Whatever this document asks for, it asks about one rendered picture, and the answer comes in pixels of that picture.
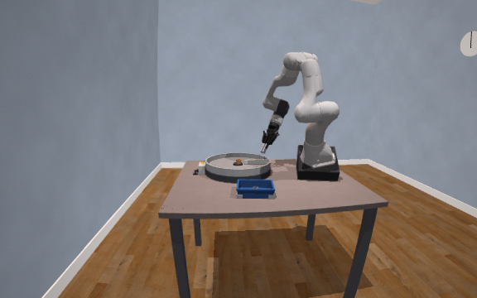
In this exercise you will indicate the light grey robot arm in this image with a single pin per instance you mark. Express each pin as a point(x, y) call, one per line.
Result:
point(320, 114)

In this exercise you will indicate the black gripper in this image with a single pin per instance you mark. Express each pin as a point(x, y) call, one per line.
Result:
point(269, 136)

